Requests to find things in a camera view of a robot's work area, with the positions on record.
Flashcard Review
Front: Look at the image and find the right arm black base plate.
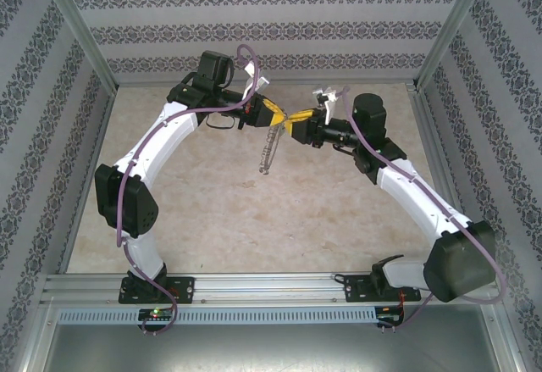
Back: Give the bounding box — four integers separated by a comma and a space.
343, 274, 423, 304

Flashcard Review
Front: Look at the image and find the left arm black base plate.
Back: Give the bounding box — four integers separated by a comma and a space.
118, 276, 196, 305

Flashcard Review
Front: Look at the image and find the aluminium corner post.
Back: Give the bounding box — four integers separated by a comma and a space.
33, 0, 119, 92
412, 0, 499, 92

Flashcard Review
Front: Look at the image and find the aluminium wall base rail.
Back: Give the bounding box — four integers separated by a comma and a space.
113, 75, 418, 88

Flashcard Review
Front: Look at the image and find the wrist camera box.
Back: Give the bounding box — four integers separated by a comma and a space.
243, 60, 272, 93
312, 86, 340, 121

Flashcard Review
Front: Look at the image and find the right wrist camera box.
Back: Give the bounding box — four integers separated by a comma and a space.
312, 86, 340, 121

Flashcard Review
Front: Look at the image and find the aluminium mounting rail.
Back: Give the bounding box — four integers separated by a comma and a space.
40, 272, 503, 305

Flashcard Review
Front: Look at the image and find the slotted white cable duct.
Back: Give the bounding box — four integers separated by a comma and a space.
57, 307, 378, 325

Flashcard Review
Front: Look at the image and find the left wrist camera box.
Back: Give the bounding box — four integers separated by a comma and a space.
243, 60, 272, 93

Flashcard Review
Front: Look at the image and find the large metal keyring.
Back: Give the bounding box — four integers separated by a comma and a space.
257, 124, 285, 175

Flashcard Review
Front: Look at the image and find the aluminium side rail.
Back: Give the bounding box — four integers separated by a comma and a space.
57, 87, 118, 274
408, 83, 478, 242

